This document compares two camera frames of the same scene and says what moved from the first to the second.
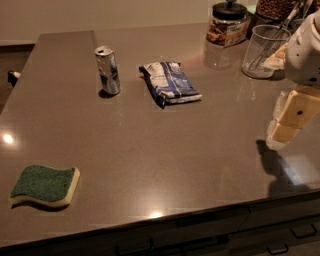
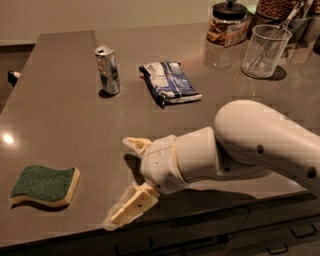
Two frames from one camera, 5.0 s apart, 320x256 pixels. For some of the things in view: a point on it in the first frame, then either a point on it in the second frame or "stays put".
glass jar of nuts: [278, 10] stays put
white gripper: [304, 56] → [160, 164]
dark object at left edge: [12, 77] stays put
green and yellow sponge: [56, 187] stays put
